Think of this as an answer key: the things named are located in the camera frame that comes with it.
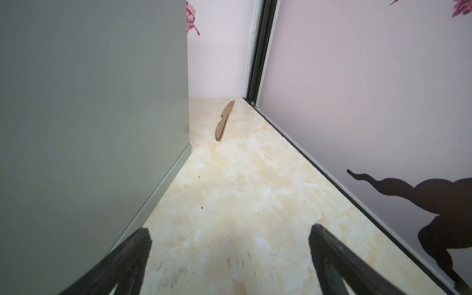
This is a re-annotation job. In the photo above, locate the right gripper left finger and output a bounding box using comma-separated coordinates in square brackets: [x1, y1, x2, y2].
[60, 227, 152, 295]

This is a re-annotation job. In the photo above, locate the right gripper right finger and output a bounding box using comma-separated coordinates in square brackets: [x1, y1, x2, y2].
[309, 224, 403, 295]

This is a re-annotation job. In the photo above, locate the grey metal cabinet box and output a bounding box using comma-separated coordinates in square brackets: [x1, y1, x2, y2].
[1, 1, 189, 295]

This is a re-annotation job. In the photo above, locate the wooden handled knife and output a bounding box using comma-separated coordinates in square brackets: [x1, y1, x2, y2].
[215, 100, 235, 141]

